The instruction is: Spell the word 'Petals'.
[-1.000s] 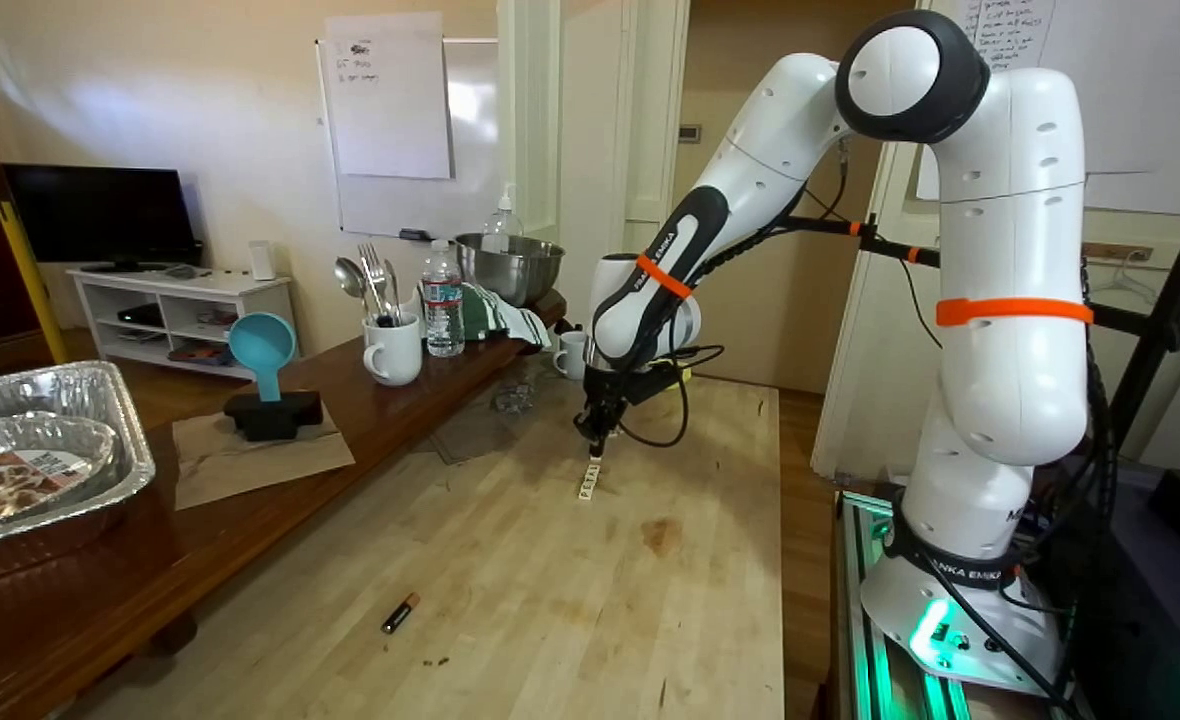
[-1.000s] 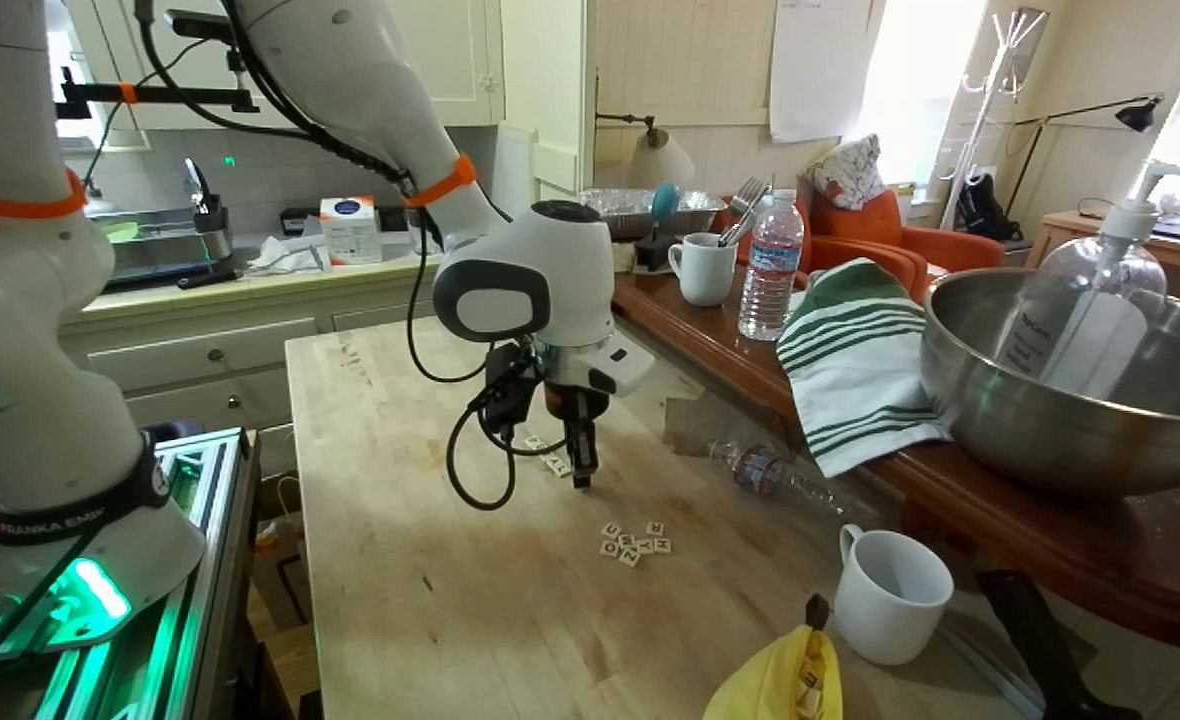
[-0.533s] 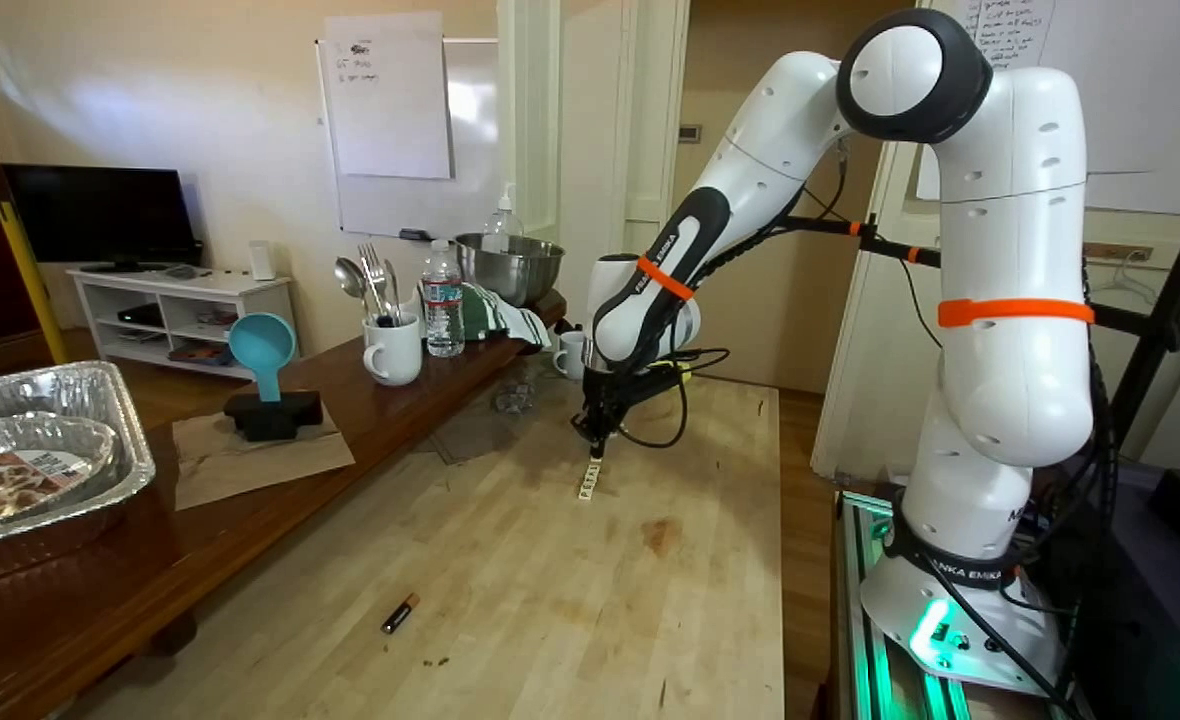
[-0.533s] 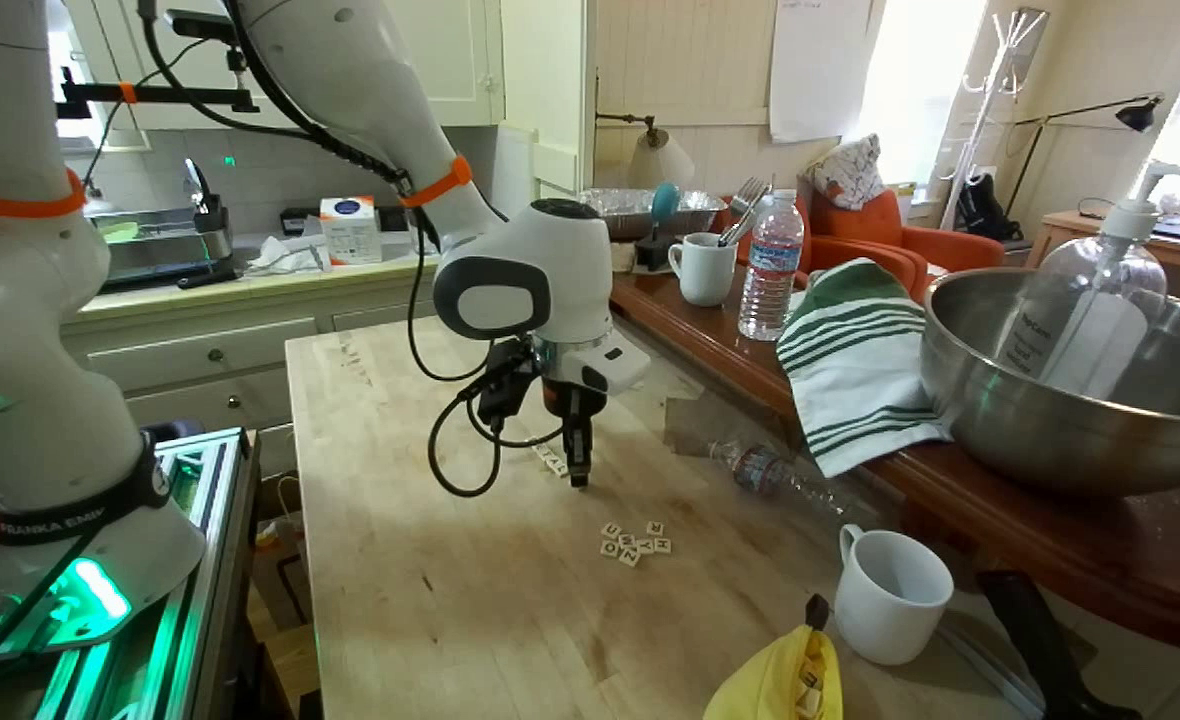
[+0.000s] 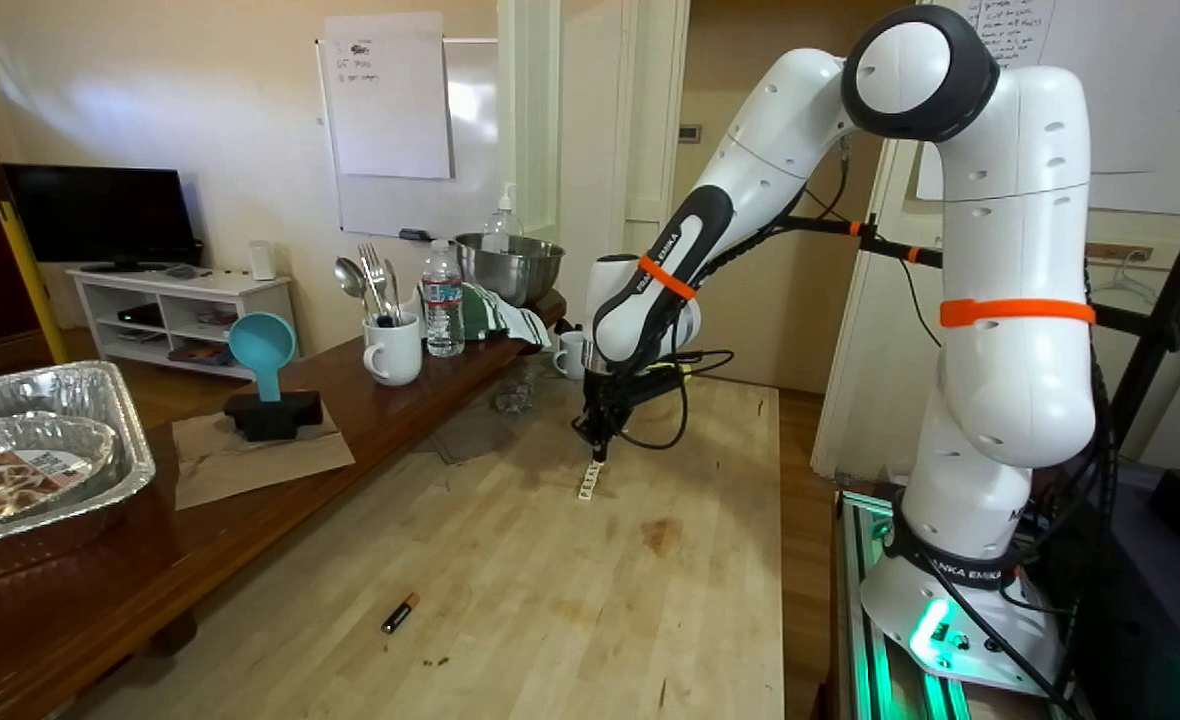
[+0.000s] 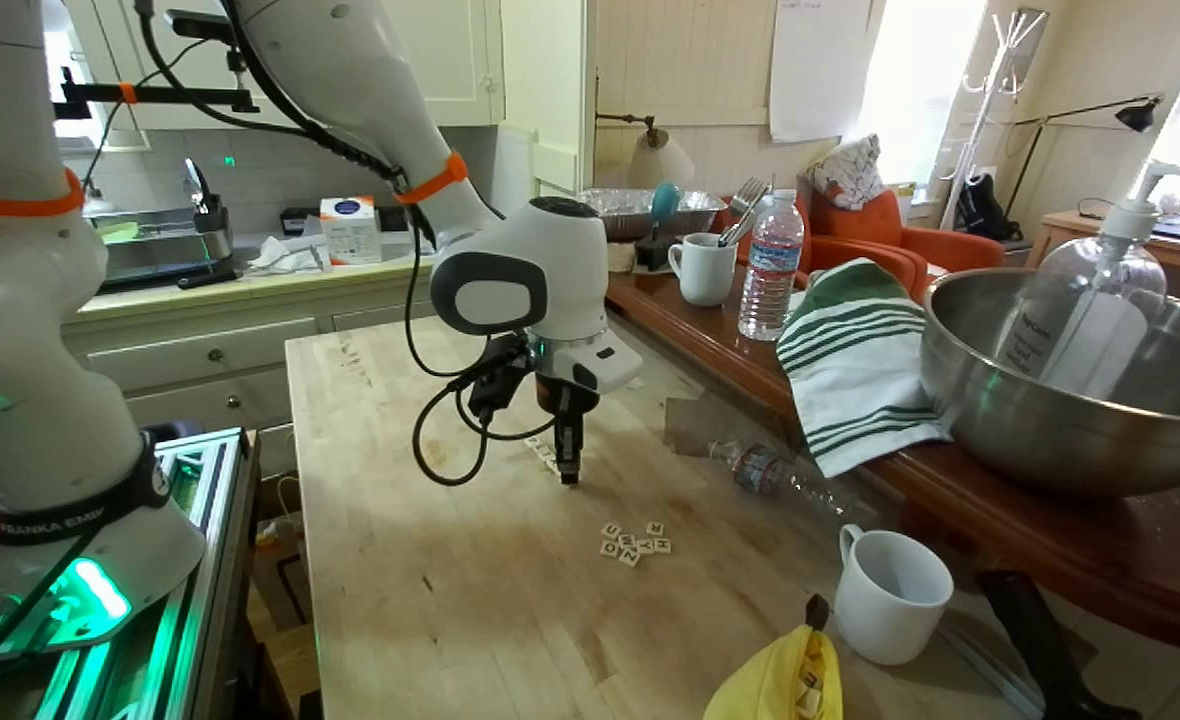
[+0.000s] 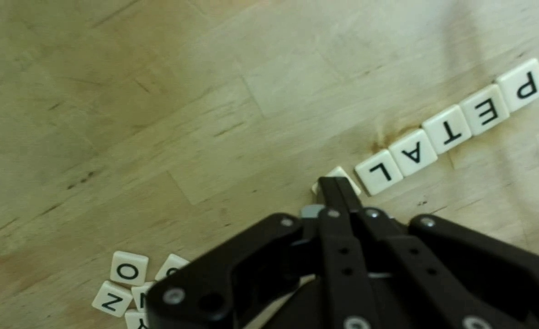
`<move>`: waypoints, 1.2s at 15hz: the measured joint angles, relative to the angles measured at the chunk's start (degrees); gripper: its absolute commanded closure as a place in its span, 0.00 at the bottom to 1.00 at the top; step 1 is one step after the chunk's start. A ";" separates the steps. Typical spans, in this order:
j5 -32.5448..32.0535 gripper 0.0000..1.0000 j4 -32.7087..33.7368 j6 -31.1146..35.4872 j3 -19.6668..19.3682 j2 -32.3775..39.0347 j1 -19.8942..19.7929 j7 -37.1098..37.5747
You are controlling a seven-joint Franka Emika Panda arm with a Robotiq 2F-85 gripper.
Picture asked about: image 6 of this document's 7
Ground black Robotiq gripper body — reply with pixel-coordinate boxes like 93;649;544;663
534;370;605;419

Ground white mug with spoon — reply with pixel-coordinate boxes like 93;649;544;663
663;214;759;314

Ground grey shallow bowl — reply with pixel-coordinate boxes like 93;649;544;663
577;185;720;247

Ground crushed clear plastic bottle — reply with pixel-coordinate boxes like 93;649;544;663
703;438;878;530

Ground teal round object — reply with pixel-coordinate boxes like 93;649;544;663
648;180;688;224

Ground upright clear water bottle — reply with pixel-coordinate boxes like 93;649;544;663
735;190;813;350

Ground gooseneck lamp white shade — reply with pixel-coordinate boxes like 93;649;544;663
591;109;699;194

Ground white round container blue lid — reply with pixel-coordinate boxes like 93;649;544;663
316;194;388;264

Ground green striped white towel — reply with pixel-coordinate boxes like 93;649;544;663
772;256;956;486

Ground yellow banana-shaped pouch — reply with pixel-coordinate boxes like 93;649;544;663
699;591;851;720

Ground brown cardboard box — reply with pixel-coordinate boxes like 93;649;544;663
247;509;333;711

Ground plain white mug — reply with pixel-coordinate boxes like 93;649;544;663
829;519;960;668

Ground cream cabinet with drawers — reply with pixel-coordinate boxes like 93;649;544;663
62;253;447;473

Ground black kitchen faucet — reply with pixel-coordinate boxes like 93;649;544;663
179;158;239;278

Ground orange chair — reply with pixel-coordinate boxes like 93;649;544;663
798;185;1008;305

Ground white paper sheet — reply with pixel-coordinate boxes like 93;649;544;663
764;0;881;149

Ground black bag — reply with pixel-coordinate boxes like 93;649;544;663
953;170;1027;246

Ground black boom bar orange clamps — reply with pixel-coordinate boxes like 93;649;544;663
49;72;267;121

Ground large steel mixing bowl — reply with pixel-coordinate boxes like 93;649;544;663
915;270;1180;499

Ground clear pump soap bottle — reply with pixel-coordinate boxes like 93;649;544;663
998;158;1180;402

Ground white coat rack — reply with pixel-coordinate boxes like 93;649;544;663
935;6;1055;233

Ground dark wooden side table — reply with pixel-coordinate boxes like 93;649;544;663
605;233;1180;662

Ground thin black desk lamp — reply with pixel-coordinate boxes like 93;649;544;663
1006;93;1170;220

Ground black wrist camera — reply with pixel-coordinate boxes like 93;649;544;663
466;331;542;427

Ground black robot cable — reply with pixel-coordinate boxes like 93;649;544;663
130;0;563;493

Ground metal robot stand frame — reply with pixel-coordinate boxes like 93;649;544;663
0;426;267;720

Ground black flat strap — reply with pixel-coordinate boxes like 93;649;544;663
973;569;1148;720

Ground black bar camera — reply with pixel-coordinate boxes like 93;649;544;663
164;8;245;50

